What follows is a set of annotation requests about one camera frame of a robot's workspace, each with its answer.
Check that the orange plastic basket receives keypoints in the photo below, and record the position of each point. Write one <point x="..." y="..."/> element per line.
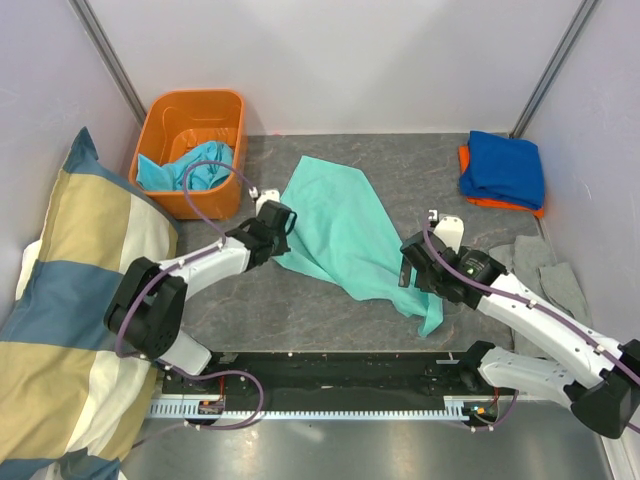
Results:
<point x="179" y="121"/>

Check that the striped blue beige pillow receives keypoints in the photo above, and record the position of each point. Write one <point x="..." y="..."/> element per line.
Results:
<point x="71" y="408"/>

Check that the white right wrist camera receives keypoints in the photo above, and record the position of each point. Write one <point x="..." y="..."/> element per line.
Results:
<point x="448" y="229"/>

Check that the right aluminium corner post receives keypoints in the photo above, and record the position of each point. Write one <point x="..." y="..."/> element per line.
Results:
<point x="566" y="44"/>

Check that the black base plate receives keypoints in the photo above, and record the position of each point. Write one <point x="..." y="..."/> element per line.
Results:
<point x="356" y="380"/>

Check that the left aluminium corner post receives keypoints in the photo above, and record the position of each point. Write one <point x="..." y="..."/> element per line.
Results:
<point x="106" y="51"/>

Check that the light blue t shirt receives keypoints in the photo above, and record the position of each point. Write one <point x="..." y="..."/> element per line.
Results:
<point x="202" y="168"/>

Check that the grey cloth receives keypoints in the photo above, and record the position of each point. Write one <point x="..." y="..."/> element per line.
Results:
<point x="531" y="260"/>

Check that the folded blue t shirt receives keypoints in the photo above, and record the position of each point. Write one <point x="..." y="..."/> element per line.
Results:
<point x="503" y="169"/>

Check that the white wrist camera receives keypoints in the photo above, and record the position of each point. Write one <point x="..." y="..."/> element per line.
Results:
<point x="448" y="229"/>
<point x="261" y="197"/>

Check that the aluminium corner post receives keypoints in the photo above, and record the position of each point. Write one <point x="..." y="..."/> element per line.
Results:
<point x="106" y="51"/>
<point x="566" y="44"/>

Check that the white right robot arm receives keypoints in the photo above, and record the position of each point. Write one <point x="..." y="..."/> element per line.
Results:
<point x="592" y="375"/>

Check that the white slotted cable duct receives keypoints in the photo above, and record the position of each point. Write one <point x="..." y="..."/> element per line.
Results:
<point x="183" y="409"/>

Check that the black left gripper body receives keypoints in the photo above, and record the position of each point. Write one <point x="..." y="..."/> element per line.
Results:
<point x="280" y="245"/>

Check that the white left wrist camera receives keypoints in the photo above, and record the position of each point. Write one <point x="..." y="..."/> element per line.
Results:
<point x="261" y="197"/>

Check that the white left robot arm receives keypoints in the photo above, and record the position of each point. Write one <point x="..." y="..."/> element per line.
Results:
<point x="147" y="308"/>

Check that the folded orange t shirt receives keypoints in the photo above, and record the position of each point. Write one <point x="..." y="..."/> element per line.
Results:
<point x="464" y="161"/>

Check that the mint green t shirt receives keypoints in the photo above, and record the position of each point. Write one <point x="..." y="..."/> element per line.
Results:
<point x="344" y="236"/>

